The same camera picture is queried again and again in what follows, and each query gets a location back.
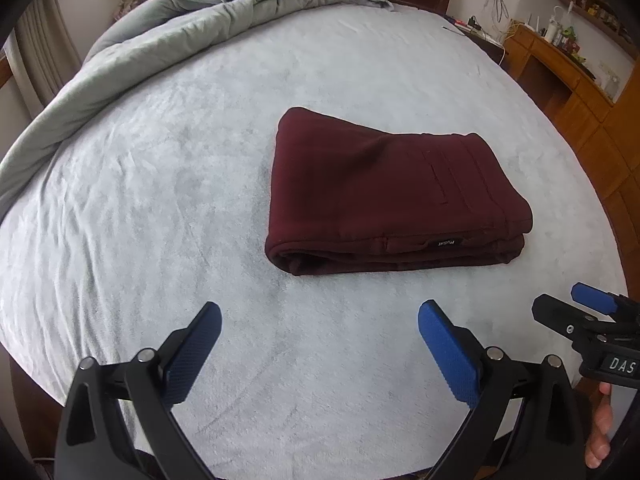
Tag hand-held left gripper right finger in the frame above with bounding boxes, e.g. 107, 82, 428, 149
417, 300, 588, 480

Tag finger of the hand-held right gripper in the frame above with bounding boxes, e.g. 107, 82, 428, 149
571, 282, 640, 328
532, 294, 617, 345

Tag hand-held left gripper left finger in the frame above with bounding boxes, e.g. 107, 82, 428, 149
54, 301, 223, 480

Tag maroon pants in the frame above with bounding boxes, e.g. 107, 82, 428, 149
264, 106, 534, 277

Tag person's right hand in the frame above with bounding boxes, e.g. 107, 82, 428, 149
584, 382, 614, 468

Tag wooden desk cabinet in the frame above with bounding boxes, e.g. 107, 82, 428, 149
502, 22, 640, 246

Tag white bottle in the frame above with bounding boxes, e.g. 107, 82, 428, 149
544, 6, 562, 44

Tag beige curtain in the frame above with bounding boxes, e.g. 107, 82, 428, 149
7, 0, 83, 128

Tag grey quilt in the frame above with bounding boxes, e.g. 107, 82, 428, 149
0, 0, 393, 221

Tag wooden wall shelf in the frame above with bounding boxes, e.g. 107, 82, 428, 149
552, 0, 640, 58

